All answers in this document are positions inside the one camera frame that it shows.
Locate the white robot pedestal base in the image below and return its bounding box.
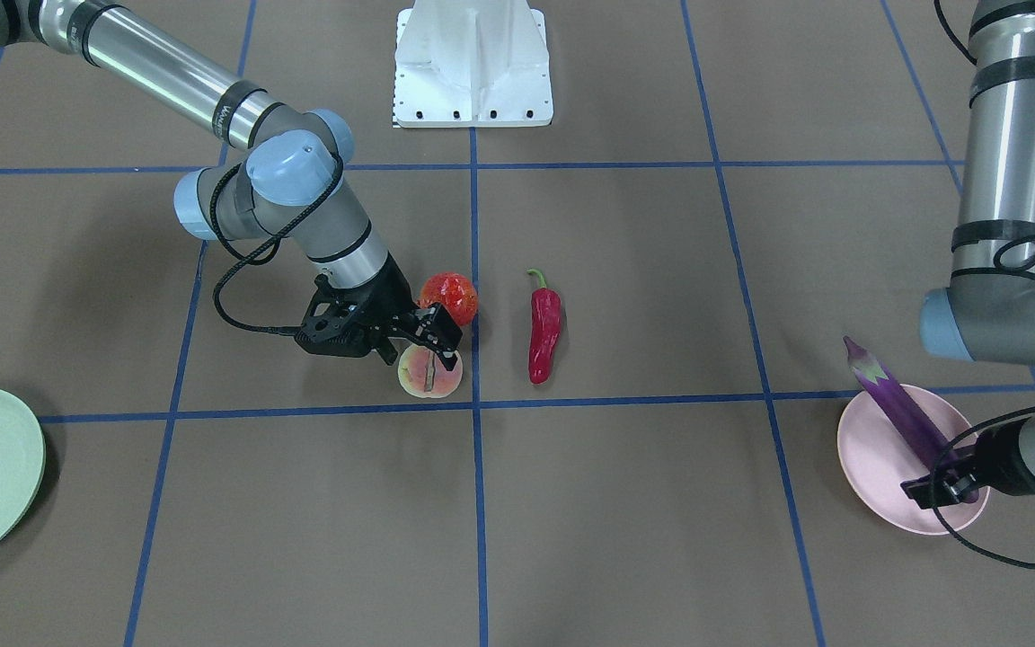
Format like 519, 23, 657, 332
392, 1, 554, 129

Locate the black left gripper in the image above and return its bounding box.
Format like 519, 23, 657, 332
900, 422, 1031, 510

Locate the red chili pepper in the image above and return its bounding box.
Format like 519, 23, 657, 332
526, 269, 563, 385

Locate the halved peach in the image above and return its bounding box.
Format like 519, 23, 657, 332
397, 345, 464, 400

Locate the pink plate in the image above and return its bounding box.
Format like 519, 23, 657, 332
836, 384, 993, 536

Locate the purple eggplant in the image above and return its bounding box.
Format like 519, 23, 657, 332
842, 336, 946, 475

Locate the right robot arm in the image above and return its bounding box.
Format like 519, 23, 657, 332
0, 1, 463, 371

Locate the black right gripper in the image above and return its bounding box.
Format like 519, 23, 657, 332
293, 255, 464, 371

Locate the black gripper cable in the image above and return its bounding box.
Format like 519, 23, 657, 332
212, 153, 343, 339

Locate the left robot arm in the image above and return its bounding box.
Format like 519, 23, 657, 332
907, 1, 1035, 509

